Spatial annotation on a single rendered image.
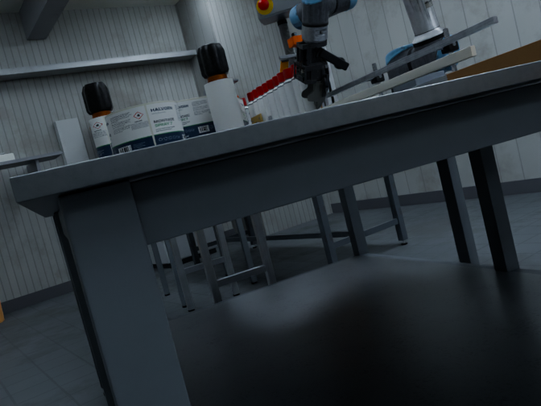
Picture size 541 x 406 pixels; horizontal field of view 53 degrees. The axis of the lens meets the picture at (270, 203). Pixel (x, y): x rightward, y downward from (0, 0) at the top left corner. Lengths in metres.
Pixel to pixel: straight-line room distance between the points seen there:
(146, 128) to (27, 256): 4.83
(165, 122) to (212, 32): 5.13
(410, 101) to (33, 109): 5.95
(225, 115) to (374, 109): 1.09
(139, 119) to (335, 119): 0.99
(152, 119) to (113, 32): 5.45
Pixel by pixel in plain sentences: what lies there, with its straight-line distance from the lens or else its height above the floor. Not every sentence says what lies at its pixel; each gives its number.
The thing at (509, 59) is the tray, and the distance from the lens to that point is 0.95.
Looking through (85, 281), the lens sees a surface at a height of 0.74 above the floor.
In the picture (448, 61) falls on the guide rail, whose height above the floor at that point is 0.90.
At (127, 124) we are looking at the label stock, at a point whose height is 0.98.
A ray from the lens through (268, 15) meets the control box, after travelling 1.99.
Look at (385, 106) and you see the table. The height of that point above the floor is 0.82.
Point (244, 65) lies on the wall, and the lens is 6.60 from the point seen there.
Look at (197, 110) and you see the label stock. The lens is 1.83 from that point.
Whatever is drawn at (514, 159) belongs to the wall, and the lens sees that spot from 5.25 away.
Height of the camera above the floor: 0.79
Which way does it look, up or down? 4 degrees down
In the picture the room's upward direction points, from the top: 14 degrees counter-clockwise
